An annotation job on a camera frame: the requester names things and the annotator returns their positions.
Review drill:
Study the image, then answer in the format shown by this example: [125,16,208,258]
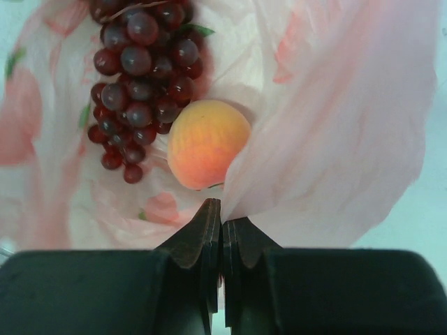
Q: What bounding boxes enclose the red grape bunch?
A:
[87,1,210,184]

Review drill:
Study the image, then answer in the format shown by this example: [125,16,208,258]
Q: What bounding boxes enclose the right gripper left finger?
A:
[1,199,221,334]

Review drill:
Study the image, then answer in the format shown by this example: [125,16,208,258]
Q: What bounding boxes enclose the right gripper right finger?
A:
[223,218,446,334]

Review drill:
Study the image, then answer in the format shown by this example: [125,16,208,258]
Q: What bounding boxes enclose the pink plastic bag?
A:
[1,1,441,252]

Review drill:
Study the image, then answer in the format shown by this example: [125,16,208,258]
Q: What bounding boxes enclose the orange peach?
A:
[167,100,251,190]

